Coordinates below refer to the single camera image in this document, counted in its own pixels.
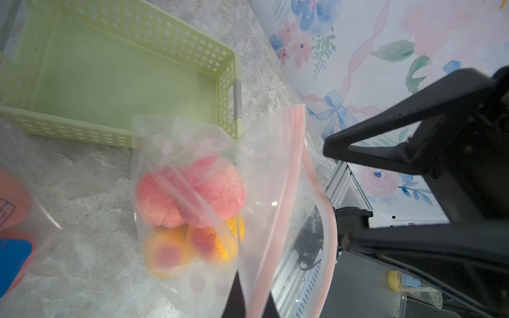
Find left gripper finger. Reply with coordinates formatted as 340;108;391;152
221;272;280;318

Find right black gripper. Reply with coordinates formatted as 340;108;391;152
323;66;508;262

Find yellow peach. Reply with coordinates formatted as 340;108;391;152
143;226;194;278
186;216;245;262

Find yellow peach top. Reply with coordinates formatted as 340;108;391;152
143;226;194;278

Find pink zipper clear bag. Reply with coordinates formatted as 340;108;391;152
131;105;337;317

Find pink peach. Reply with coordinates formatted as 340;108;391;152
175;154;245;228
135;167;184;229

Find blue zipper clear bag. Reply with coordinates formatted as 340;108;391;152
1;162;62;298

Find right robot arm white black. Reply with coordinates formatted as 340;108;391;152
323;68;508;273

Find clear tube yellow cap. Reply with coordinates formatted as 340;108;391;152
388;270;443;310

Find light green plastic basket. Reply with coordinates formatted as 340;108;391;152
1;0;243;148

